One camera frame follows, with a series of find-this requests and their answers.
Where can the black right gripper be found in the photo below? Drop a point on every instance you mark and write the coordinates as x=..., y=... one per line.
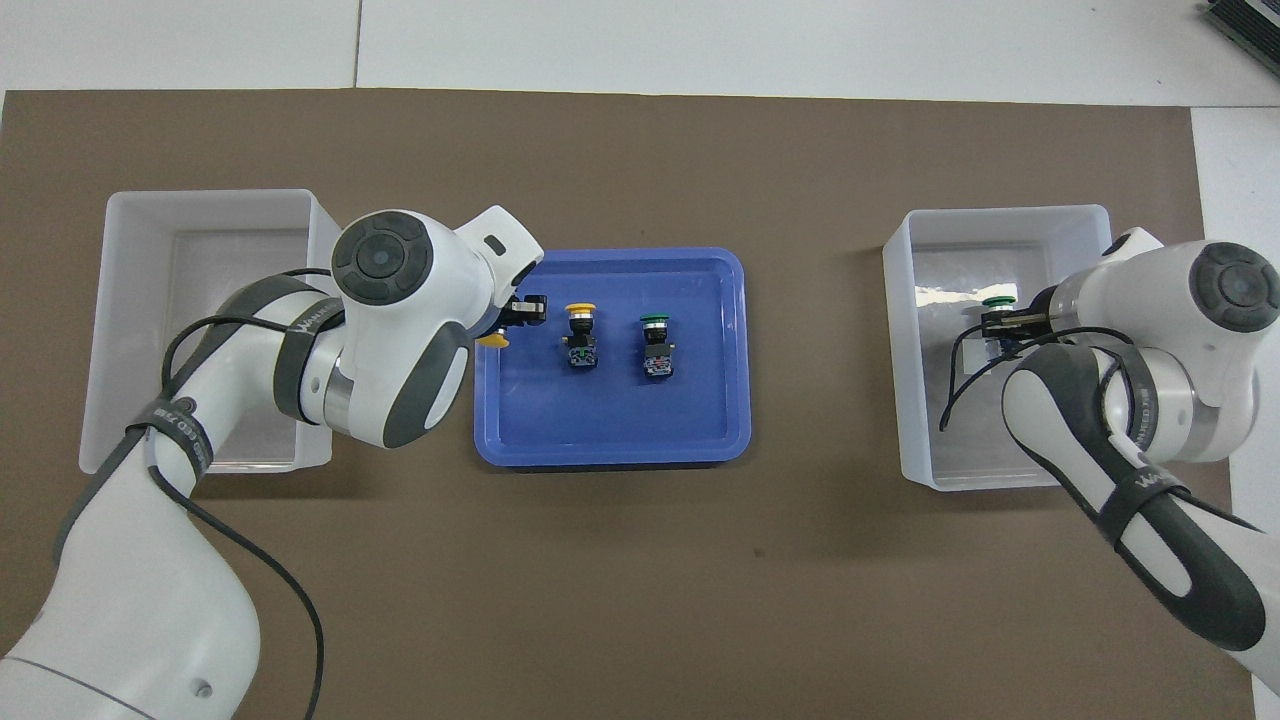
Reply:
x=1046, y=315

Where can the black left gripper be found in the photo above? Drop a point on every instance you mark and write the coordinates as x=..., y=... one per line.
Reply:
x=508, y=312

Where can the green push button switch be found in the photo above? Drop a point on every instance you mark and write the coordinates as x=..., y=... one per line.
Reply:
x=656, y=350
x=997, y=301

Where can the yellow push button switch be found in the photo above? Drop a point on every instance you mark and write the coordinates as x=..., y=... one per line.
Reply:
x=492, y=341
x=580, y=340

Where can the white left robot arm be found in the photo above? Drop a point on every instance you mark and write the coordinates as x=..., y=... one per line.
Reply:
x=390, y=320

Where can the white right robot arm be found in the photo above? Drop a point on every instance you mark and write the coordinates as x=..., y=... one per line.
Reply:
x=1180, y=400

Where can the blue plastic tray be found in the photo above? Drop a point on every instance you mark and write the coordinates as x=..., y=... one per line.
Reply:
x=610, y=425

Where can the translucent white plastic box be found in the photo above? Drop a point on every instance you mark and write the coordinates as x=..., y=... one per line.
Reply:
x=140, y=300
x=950, y=450

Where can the brown paper table mat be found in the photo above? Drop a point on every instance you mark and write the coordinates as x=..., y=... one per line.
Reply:
x=620, y=580

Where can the dark ribbed metal device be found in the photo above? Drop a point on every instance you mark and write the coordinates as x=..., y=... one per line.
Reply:
x=1245, y=25

